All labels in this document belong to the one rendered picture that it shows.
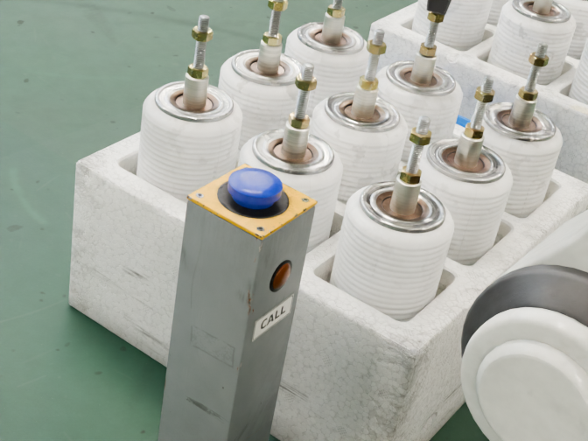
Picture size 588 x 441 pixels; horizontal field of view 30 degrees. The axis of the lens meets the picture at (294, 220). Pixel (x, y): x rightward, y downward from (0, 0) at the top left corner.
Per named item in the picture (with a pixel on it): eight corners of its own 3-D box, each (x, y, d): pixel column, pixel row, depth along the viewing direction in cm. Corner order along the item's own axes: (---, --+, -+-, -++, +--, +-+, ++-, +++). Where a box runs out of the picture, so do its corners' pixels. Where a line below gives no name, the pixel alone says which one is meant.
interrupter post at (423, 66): (404, 77, 118) (411, 49, 116) (423, 75, 119) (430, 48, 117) (416, 87, 116) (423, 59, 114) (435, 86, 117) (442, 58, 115)
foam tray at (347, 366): (548, 314, 128) (595, 185, 118) (373, 502, 100) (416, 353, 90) (282, 177, 144) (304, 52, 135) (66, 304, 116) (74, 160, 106)
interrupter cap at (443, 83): (373, 67, 118) (374, 61, 118) (431, 63, 122) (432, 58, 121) (408, 101, 113) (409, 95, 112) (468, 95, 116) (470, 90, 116)
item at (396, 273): (431, 370, 106) (478, 216, 96) (370, 415, 99) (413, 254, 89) (355, 318, 111) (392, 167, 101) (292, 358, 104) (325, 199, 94)
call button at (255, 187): (290, 205, 82) (293, 181, 81) (257, 225, 79) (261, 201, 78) (247, 182, 83) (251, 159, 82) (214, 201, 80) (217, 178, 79)
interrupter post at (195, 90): (176, 102, 105) (179, 72, 103) (196, 97, 106) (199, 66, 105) (191, 114, 104) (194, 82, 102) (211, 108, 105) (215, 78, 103)
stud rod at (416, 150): (413, 195, 94) (433, 119, 90) (407, 199, 94) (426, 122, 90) (404, 190, 95) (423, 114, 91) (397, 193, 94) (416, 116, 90)
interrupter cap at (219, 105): (138, 96, 105) (138, 89, 104) (201, 80, 109) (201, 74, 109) (185, 132, 101) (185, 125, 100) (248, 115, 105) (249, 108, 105)
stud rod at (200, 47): (188, 87, 104) (197, 14, 100) (198, 87, 105) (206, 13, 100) (192, 93, 103) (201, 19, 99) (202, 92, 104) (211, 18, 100)
